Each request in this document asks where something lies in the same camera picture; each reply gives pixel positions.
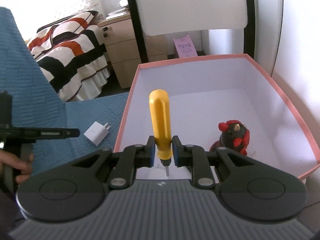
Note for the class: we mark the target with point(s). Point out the pink paper bag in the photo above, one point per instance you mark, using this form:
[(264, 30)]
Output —
[(184, 47)]

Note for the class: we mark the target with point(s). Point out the red black dragon toy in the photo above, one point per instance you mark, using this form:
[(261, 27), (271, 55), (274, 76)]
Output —
[(234, 135)]

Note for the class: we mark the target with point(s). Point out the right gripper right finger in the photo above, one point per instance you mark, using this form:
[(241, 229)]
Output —
[(248, 188)]

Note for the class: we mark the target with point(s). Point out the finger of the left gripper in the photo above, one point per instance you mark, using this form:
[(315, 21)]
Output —
[(58, 133)]

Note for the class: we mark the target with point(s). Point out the white bowl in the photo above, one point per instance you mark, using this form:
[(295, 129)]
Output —
[(117, 13)]

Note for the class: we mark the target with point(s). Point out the wooden drawer cabinet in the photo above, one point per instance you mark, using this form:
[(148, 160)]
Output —
[(123, 51)]

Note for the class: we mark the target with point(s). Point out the striped orange black blanket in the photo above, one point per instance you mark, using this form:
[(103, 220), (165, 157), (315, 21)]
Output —
[(72, 56)]

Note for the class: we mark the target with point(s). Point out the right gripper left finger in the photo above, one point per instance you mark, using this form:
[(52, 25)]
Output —
[(74, 190)]

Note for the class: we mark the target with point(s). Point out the person's left hand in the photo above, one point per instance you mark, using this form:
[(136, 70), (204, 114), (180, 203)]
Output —
[(25, 167)]

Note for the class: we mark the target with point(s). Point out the yellow handled screwdriver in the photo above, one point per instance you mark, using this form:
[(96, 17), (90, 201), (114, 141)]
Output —
[(159, 105)]

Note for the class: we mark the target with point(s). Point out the pink cardboard box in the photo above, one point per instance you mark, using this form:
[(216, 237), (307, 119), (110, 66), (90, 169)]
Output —
[(207, 90)]

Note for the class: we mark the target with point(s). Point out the white folding chair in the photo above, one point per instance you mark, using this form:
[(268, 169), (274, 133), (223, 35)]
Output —
[(159, 17)]

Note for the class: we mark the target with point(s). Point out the white plug charger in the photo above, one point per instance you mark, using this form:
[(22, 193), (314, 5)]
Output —
[(97, 132)]

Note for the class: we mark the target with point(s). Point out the blue textured sofa cover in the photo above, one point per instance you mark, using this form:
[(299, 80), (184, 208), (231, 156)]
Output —
[(36, 104)]

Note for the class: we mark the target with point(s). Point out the black cabinet keys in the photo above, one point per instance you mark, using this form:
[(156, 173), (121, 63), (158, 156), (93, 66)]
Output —
[(105, 29)]

